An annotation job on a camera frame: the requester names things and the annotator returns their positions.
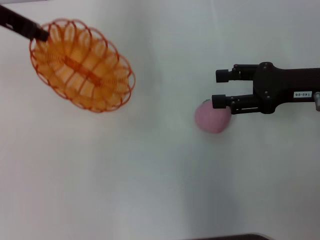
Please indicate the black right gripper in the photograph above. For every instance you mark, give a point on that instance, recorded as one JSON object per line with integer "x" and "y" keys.
{"x": 277, "y": 85}

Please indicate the dark rounded robot torso edge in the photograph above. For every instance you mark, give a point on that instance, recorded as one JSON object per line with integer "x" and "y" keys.
{"x": 232, "y": 237}

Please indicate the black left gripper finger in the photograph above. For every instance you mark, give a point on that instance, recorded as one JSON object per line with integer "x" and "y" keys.
{"x": 20, "y": 25}

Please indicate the pink toy peach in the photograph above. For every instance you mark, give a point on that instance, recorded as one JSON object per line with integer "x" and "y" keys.
{"x": 212, "y": 122}

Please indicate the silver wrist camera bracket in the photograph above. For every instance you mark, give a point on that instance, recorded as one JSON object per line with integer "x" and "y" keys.
{"x": 317, "y": 101}

